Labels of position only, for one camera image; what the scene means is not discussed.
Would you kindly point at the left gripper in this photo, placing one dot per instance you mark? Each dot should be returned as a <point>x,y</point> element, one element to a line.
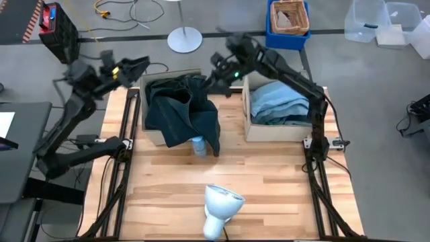
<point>112,75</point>

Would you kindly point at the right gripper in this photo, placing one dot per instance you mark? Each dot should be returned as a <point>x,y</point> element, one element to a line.
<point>226,70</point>

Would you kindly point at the dark navy garment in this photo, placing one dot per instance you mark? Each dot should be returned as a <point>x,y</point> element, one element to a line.
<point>181,121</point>

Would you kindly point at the light blue towel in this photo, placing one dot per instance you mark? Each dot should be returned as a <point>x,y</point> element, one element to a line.
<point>279,102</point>

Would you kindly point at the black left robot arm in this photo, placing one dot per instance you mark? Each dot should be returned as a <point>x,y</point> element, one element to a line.
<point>72,111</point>

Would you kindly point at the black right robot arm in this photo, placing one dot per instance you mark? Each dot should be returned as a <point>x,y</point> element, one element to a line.
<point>289,75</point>

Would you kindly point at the grey round-base floor stand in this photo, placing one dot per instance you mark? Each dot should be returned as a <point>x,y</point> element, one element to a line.
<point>184,39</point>

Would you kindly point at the blue Febreze spray bottle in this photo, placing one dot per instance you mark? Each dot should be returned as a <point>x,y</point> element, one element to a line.
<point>200,148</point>

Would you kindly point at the beige fabric storage box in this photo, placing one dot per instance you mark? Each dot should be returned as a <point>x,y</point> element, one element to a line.
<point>154,136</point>
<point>279,132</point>

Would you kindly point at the black crate with red top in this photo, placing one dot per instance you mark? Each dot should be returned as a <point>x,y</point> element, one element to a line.
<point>62,37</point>

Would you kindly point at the blue plastic bin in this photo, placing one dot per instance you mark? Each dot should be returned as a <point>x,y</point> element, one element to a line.
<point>285,42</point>

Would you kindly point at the grey cloth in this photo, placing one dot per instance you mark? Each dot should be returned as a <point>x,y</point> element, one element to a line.
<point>284,21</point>

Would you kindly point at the wicker basket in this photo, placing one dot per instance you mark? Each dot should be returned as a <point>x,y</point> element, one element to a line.
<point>299,20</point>

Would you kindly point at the white gooseneck desk lamp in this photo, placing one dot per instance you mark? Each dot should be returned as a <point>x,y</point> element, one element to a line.
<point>220,208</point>

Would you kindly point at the black mat with orange stripes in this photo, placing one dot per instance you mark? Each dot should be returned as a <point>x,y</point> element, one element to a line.
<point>15,20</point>

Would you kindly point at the white paper sheet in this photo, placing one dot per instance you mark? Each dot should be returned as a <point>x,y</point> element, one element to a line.
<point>5,124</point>

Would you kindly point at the black desk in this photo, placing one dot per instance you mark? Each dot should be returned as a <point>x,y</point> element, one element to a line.
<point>20,174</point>

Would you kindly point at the clear plastic bin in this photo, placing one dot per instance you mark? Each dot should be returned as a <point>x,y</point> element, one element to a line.
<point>421,40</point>
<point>399,27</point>
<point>364,23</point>

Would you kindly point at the black aluminium frame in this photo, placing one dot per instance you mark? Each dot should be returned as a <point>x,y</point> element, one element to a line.
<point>327,208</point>
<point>119,188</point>

